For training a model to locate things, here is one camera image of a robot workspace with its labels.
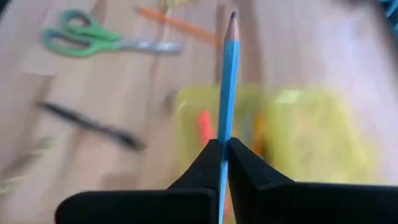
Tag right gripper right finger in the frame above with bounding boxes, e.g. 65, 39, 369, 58
228, 137, 398, 224

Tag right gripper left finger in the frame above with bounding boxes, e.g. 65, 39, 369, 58
55, 139, 223, 224

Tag yellow translucent supply box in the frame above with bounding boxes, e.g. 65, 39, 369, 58
172, 84, 379, 185

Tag red marker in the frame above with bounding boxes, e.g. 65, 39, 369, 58
197, 108, 216, 147

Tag blue pencil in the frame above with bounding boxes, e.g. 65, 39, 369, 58
216, 11, 241, 224

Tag clear pen black grip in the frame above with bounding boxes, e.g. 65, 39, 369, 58
36, 100, 146, 152

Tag green handled scissors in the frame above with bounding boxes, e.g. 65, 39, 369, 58
41, 8, 183, 59

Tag orange pencil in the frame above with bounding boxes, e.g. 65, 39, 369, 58
134, 6, 224, 45

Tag orange crayon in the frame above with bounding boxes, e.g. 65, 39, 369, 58
251, 112, 266, 156

